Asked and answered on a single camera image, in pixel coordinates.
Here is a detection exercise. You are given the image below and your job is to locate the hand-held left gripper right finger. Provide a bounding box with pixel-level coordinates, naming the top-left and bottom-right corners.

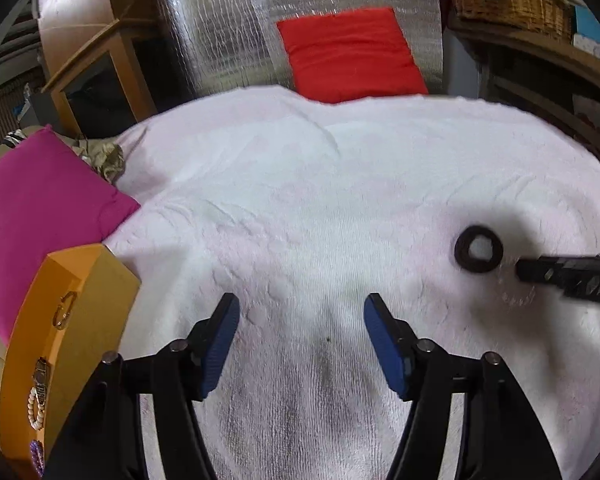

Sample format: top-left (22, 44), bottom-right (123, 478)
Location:
top-left (364, 292), bottom-right (563, 480)

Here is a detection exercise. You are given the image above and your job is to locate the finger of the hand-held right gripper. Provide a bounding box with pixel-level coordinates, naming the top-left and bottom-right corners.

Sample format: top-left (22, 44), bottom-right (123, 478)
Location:
top-left (516, 254), bottom-right (600, 307)

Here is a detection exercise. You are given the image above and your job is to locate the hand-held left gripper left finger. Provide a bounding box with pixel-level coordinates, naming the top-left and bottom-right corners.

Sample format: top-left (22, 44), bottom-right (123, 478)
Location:
top-left (42, 292), bottom-right (241, 480)

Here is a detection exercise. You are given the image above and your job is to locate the dark brown ring bangle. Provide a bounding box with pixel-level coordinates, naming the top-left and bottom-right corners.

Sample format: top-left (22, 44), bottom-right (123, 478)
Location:
top-left (454, 225), bottom-right (504, 273)

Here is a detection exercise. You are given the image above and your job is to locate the orange cardboard box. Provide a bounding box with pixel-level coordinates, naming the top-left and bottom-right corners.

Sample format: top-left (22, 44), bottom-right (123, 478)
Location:
top-left (0, 243), bottom-right (142, 461)

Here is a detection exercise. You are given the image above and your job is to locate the silver metal link bracelet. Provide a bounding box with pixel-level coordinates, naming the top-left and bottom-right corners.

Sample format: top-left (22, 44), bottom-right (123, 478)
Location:
top-left (34, 357), bottom-right (51, 403)

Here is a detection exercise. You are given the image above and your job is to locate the white pearl bead bracelet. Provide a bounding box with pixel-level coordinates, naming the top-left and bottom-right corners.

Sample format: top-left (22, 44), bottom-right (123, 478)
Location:
top-left (27, 385), bottom-right (46, 431)

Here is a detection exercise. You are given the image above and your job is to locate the purple beaded bracelet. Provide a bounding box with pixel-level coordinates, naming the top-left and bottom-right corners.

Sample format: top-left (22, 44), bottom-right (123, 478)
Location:
top-left (28, 439), bottom-right (46, 476)

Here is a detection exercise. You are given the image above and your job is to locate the white red-print bag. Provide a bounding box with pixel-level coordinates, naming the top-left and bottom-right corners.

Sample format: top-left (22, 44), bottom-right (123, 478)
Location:
top-left (575, 95), bottom-right (600, 136)

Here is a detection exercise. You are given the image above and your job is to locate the white terry blanket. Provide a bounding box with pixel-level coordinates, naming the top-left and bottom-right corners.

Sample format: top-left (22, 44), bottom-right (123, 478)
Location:
top-left (102, 85), bottom-right (600, 480)

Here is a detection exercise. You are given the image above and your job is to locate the wooden shelf unit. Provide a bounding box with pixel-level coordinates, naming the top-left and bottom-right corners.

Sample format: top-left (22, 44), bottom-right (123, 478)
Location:
top-left (447, 10), bottom-right (600, 171)

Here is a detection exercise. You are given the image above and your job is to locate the magenta cushion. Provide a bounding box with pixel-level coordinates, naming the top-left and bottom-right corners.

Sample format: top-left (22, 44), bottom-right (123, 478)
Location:
top-left (0, 127), bottom-right (141, 346)

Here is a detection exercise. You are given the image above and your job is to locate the beige patterned cloth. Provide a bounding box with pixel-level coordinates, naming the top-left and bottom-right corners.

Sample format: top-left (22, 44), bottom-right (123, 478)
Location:
top-left (67, 137), bottom-right (126, 186)

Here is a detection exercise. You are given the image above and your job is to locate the light wicker basket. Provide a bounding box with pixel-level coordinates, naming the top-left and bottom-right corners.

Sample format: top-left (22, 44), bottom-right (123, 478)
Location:
top-left (440, 0), bottom-right (576, 43)

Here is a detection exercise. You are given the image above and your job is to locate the red cushion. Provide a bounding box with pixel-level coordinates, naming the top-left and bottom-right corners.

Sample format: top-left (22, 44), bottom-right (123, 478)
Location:
top-left (276, 7), bottom-right (429, 105)

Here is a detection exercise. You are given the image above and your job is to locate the dark wicker drawer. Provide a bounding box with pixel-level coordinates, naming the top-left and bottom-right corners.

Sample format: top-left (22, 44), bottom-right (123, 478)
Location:
top-left (0, 80), bottom-right (46, 146)

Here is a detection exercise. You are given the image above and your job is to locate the silver insulation foil sheet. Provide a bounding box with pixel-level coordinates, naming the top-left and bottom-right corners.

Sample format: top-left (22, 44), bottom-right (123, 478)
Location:
top-left (155, 0), bottom-right (443, 98)

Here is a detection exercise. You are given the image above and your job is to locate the wooden cabinet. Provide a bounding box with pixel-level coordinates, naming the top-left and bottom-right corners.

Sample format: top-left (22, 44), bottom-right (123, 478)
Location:
top-left (37, 0), bottom-right (166, 136)

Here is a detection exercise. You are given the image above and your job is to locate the clear plastic bracelet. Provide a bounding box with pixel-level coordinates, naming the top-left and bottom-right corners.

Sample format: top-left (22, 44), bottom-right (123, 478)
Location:
top-left (497, 272), bottom-right (538, 308)

